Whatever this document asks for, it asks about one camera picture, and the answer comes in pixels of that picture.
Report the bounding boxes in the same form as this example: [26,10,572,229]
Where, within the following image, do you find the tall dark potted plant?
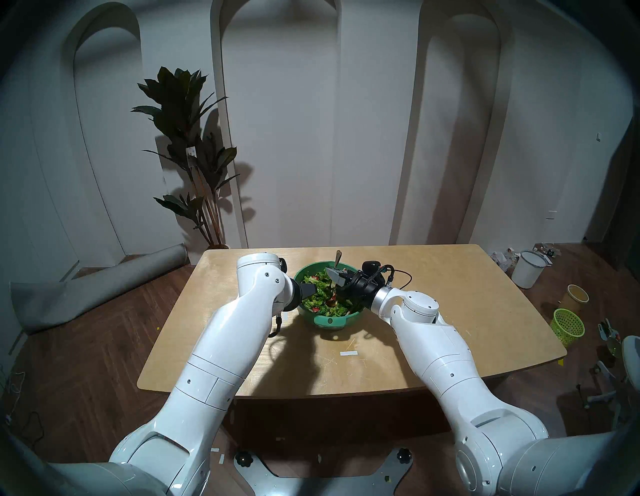
[131,66,241,250]

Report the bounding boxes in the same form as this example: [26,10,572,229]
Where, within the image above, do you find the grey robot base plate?
[234,447,415,496]

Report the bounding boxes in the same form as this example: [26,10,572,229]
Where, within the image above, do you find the metal salad utensil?
[327,249,343,307]

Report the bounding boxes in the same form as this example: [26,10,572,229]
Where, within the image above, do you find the white chair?
[586,335,640,425]

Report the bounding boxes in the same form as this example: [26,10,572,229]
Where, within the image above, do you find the crumpled plastic trash pile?
[489,247,521,273]

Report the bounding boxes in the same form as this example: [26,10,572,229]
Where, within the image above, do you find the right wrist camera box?
[361,259,397,287]

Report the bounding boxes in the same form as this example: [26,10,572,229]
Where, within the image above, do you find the rolled grey floor mat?
[10,243,190,335]

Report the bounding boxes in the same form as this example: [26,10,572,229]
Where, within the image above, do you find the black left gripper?
[287,279,317,314]

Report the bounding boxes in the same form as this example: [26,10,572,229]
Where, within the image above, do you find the green white floor tools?
[597,319,624,359]

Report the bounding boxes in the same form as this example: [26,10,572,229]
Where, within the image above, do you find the green salad bowl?
[293,261,368,331]

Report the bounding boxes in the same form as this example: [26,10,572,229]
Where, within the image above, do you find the tan paper bin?
[560,284,590,313]

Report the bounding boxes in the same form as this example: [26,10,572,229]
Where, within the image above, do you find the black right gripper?
[324,268,385,313]

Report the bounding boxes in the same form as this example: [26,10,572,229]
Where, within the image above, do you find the white bucket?
[511,250,551,290]

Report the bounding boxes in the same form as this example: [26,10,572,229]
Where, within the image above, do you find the green mesh basket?
[549,308,586,347]

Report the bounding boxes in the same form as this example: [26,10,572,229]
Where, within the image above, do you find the chopped lettuce tomato salad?
[299,272,363,317]

